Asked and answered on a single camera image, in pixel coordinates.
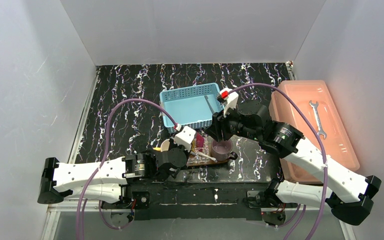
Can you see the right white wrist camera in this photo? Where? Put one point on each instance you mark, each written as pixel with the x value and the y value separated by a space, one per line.
pixel 228 99

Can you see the light blue plastic basket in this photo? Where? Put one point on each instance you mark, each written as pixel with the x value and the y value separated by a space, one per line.
pixel 188 107

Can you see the white toothbrush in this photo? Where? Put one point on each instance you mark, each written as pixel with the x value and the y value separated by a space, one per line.
pixel 206 156

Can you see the grey toothbrush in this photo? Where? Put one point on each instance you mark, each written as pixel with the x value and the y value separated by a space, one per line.
pixel 209 104

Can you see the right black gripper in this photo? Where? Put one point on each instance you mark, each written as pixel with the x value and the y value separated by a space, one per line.
pixel 217 125

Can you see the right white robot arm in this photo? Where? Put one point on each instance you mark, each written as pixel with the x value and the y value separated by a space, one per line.
pixel 348 195

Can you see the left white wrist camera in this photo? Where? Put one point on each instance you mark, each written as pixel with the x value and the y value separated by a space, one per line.
pixel 184 136

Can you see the pink translucent storage box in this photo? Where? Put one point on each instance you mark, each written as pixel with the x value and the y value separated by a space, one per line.
pixel 314 100

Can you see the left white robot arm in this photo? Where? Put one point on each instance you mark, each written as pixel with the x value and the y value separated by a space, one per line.
pixel 107 181

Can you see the purple mug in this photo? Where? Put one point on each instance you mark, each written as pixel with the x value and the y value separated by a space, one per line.
pixel 222 151

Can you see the yellow mug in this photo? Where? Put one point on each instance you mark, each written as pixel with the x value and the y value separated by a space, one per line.
pixel 166 145

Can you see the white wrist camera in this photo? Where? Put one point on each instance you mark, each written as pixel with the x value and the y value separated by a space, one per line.
pixel 184 136
pixel 228 99

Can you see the clear textured acrylic holder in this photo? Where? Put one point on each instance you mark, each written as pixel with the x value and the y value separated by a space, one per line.
pixel 197 155

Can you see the pink toothpaste tube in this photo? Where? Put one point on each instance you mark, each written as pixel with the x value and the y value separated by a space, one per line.
pixel 198 143

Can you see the silver open-end wrench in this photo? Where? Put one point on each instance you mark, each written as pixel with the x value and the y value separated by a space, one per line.
pixel 321 132

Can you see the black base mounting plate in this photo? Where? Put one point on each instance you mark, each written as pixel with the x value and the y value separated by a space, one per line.
pixel 197 200

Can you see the oval wooden tray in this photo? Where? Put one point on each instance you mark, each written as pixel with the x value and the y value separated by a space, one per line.
pixel 208 162

